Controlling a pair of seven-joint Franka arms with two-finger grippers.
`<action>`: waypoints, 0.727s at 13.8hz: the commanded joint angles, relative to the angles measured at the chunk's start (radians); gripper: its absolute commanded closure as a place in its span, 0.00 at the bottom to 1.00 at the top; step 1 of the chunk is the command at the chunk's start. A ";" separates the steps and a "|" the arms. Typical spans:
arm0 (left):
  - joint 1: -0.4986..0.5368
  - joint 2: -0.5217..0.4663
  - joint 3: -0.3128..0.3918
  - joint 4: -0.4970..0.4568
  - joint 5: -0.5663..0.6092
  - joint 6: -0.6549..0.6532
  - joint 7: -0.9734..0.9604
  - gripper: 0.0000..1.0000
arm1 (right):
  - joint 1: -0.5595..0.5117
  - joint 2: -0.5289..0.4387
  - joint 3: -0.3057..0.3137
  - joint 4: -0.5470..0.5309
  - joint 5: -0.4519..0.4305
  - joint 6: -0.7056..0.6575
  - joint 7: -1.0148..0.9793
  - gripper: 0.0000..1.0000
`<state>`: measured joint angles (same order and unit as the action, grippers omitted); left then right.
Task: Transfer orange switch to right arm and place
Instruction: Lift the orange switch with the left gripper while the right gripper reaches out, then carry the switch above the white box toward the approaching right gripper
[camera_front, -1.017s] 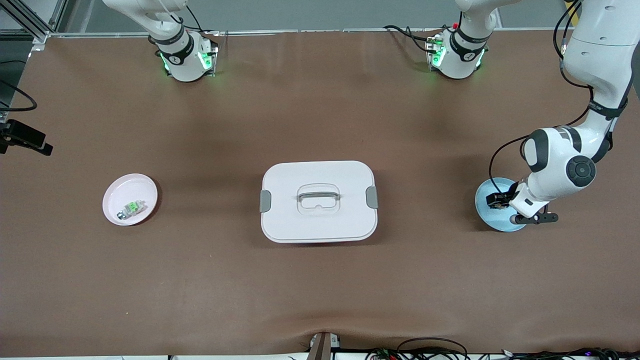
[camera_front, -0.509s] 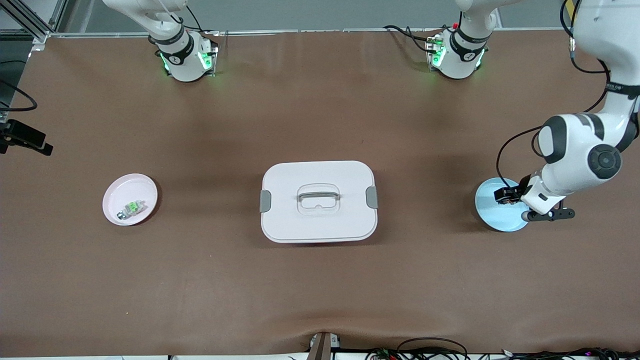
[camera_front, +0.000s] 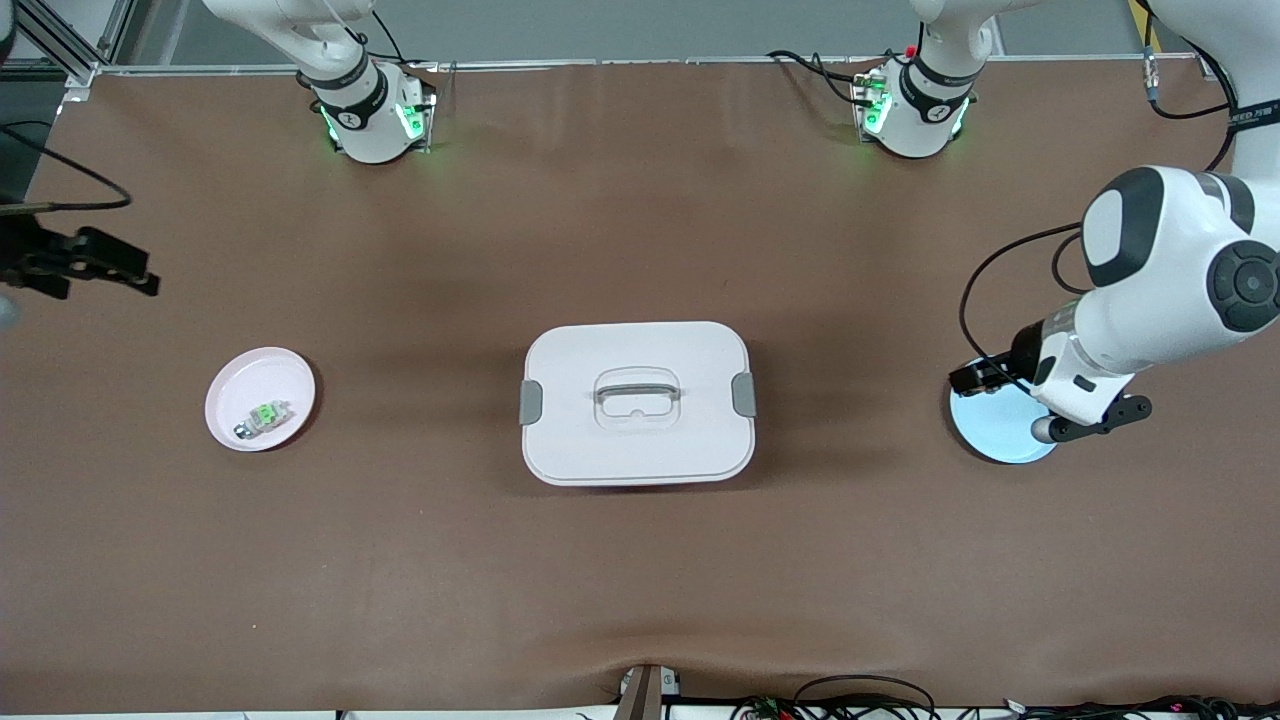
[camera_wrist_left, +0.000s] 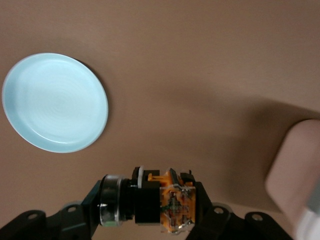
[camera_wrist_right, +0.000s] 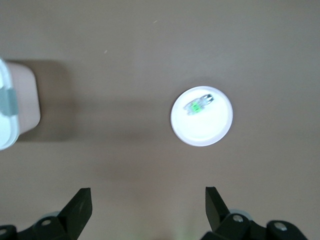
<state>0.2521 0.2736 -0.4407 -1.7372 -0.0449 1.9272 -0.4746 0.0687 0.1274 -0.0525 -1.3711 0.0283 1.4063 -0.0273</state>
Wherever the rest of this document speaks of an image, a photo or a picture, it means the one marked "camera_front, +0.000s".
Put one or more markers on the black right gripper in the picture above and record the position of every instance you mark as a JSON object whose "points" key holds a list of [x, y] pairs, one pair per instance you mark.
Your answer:
{"points": [[22, 256]]}

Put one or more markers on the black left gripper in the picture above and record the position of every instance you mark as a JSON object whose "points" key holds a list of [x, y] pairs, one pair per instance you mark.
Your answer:
{"points": [[1022, 350]]}

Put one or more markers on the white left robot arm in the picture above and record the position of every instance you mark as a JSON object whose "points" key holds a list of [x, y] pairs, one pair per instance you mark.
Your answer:
{"points": [[1160, 280]]}

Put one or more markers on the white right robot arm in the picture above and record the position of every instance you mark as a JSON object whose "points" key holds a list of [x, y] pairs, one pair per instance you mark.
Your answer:
{"points": [[365, 110]]}

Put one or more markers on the light blue round plate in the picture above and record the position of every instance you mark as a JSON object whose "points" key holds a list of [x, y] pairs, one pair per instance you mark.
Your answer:
{"points": [[1000, 430]]}

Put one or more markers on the pink round plate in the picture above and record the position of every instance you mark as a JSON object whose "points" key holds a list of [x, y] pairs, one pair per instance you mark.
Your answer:
{"points": [[260, 375]]}

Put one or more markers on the white lidded storage box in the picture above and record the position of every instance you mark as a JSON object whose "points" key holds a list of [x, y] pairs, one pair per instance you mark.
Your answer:
{"points": [[640, 450]]}

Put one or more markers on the aluminium frame strut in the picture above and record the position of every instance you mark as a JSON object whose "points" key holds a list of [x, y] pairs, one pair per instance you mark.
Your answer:
{"points": [[80, 70]]}

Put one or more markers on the green push-button switch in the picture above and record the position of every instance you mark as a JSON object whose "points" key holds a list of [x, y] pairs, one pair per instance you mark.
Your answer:
{"points": [[263, 415]]}

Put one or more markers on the metal table edge bracket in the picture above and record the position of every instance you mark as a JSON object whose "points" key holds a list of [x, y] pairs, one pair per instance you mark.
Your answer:
{"points": [[645, 695]]}

